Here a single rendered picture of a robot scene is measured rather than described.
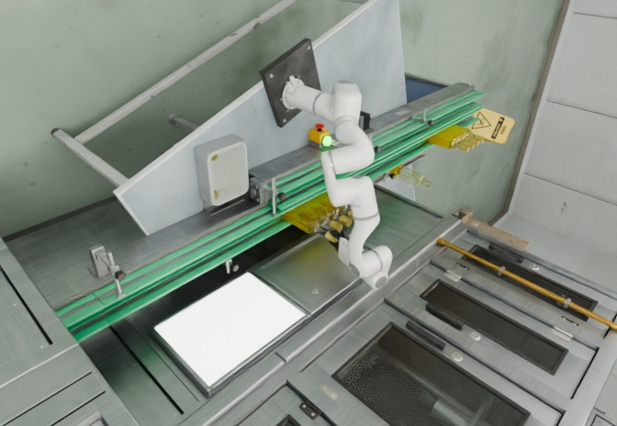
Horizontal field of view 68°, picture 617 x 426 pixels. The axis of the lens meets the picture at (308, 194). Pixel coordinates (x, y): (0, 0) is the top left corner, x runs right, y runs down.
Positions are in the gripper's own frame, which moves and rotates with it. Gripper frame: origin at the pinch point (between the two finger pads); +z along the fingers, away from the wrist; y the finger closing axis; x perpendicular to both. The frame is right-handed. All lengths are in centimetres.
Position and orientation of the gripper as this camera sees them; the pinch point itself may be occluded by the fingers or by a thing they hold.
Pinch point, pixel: (335, 238)
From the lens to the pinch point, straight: 176.5
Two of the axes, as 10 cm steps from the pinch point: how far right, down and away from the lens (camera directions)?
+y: 0.3, -8.6, -5.1
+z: -5.1, -4.5, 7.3
